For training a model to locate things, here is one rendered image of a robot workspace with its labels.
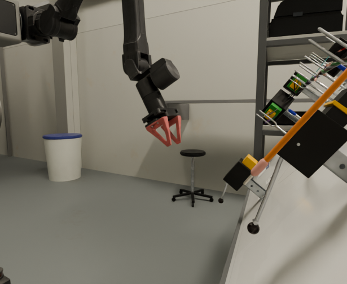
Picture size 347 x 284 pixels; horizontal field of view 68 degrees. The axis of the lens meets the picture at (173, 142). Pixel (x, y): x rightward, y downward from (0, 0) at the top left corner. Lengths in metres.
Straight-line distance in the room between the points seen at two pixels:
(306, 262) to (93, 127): 4.70
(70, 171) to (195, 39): 2.73
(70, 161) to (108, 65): 1.70
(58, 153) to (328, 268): 4.17
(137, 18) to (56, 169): 3.77
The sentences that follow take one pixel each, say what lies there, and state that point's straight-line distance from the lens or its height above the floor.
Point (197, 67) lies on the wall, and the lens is 3.69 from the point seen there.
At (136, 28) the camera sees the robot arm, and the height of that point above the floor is 1.36.
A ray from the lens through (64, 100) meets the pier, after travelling 5.00.
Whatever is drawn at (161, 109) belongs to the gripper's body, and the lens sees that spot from 0.69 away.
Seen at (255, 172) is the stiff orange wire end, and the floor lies 1.10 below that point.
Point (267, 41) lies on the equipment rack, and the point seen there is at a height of 1.44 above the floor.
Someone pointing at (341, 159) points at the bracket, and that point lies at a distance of 0.30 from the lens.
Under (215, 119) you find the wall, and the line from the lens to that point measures 3.54.
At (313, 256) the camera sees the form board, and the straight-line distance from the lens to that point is 0.30.
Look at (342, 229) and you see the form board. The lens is 0.30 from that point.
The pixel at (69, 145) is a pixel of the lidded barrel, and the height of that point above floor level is 0.56.
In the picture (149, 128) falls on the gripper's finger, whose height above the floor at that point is 1.09.
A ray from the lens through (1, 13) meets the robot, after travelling 1.13.
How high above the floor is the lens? 1.14
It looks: 8 degrees down
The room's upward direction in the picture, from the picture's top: straight up
